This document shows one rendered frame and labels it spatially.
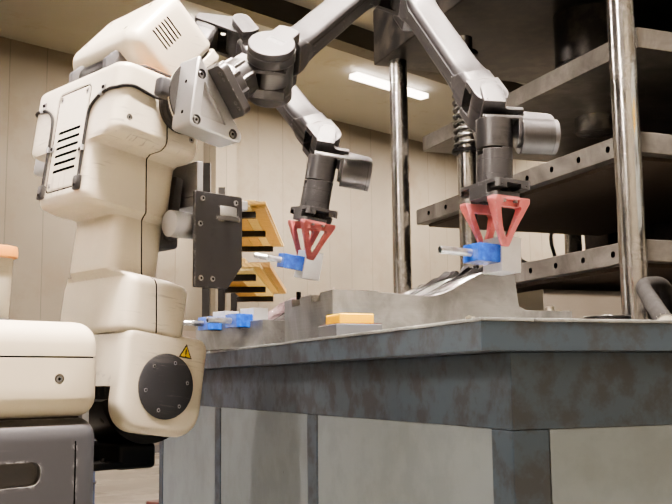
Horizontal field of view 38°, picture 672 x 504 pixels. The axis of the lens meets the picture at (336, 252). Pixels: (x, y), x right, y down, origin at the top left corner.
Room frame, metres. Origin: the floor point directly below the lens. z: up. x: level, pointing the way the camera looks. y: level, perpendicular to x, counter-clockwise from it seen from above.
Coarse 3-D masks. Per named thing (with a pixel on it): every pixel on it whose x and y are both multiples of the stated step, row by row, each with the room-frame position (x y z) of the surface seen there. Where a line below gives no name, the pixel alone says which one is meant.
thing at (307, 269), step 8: (256, 256) 1.84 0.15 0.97; (264, 256) 1.85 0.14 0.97; (272, 256) 1.86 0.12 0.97; (280, 256) 1.87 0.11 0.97; (288, 256) 1.85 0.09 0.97; (296, 256) 1.85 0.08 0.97; (304, 256) 1.86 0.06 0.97; (320, 256) 1.87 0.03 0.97; (280, 264) 1.86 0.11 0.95; (288, 264) 1.85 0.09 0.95; (296, 264) 1.86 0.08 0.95; (304, 264) 1.86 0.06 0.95; (312, 264) 1.87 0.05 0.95; (320, 264) 1.87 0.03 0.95; (296, 272) 1.89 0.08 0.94; (304, 272) 1.86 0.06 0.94; (312, 272) 1.87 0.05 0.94
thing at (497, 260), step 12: (492, 240) 1.49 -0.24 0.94; (516, 240) 1.48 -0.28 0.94; (444, 252) 1.45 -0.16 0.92; (456, 252) 1.45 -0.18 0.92; (468, 252) 1.46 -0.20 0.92; (480, 252) 1.45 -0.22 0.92; (492, 252) 1.46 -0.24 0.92; (504, 252) 1.47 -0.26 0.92; (516, 252) 1.48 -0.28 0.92; (480, 264) 1.50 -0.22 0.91; (492, 264) 1.49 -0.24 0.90; (504, 264) 1.47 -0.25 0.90; (516, 264) 1.48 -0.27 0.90
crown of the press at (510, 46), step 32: (448, 0) 2.75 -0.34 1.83; (480, 0) 2.67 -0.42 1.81; (512, 0) 2.68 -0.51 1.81; (544, 0) 2.68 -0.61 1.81; (576, 0) 2.68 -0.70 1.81; (640, 0) 2.69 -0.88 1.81; (384, 32) 3.16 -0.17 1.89; (480, 32) 2.93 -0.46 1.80; (512, 32) 2.94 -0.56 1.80; (544, 32) 2.94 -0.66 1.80; (576, 32) 2.71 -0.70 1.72; (384, 64) 3.24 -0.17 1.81; (416, 64) 3.24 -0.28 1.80; (512, 64) 3.25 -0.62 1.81; (544, 64) 3.26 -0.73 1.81; (576, 128) 2.79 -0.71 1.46; (608, 128) 2.75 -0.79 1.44
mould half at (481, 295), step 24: (432, 288) 1.92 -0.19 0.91; (456, 288) 1.80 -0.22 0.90; (480, 288) 1.82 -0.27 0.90; (504, 288) 1.84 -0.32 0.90; (288, 312) 1.92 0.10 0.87; (312, 312) 1.80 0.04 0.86; (336, 312) 1.71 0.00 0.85; (360, 312) 1.73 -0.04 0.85; (384, 312) 1.74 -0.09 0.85; (408, 312) 1.76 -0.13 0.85; (432, 312) 1.78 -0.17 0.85; (456, 312) 1.80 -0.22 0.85; (480, 312) 1.82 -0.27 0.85; (504, 312) 1.84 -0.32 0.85; (528, 312) 1.86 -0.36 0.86; (552, 312) 1.88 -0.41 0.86; (288, 336) 1.92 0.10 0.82; (312, 336) 1.80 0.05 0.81
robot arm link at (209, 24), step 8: (200, 16) 2.05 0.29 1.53; (208, 16) 2.06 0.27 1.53; (216, 16) 2.06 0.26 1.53; (224, 16) 2.07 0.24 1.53; (232, 16) 2.07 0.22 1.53; (200, 24) 2.04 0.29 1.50; (208, 24) 2.05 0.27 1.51; (216, 24) 2.05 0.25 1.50; (224, 24) 2.05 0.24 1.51; (208, 32) 2.04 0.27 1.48; (216, 32) 2.05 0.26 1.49; (224, 32) 2.09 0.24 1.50; (232, 32) 2.05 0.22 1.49; (208, 40) 2.03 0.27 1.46; (216, 40) 2.07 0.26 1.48; (224, 40) 2.12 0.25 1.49; (232, 40) 2.06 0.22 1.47; (216, 48) 2.09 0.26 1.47; (224, 48) 2.11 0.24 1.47; (232, 48) 2.08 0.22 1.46; (224, 56) 2.10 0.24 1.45; (232, 56) 2.09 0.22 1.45
